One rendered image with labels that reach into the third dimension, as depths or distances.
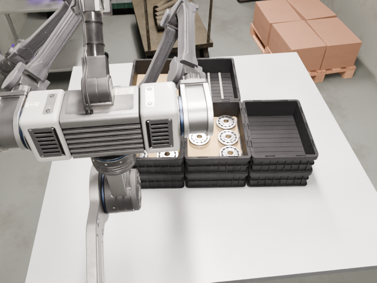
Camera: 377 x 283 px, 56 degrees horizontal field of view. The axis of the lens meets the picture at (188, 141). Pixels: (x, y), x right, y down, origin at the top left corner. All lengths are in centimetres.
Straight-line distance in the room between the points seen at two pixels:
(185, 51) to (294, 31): 257
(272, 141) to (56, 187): 110
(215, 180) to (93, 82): 96
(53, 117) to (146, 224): 86
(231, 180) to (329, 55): 217
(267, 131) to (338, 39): 197
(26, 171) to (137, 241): 158
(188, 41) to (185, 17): 13
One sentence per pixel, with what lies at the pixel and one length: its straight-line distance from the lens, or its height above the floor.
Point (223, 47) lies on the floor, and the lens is 408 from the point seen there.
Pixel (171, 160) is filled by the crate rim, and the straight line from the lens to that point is 157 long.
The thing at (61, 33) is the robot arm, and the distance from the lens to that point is 123.
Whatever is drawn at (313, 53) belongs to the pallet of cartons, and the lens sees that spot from 353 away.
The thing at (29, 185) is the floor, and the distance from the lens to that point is 290.
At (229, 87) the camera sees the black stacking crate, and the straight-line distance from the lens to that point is 211.
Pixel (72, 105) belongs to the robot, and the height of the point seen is 153.
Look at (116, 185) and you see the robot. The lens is 111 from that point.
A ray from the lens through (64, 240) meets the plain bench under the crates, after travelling 169.
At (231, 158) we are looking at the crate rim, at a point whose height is 93.
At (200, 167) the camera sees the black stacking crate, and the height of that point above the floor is 87.
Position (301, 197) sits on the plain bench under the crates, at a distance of 179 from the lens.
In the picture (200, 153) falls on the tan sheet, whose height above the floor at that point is 83.
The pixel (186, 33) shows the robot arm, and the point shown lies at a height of 149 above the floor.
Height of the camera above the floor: 211
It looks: 46 degrees down
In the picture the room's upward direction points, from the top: 1 degrees counter-clockwise
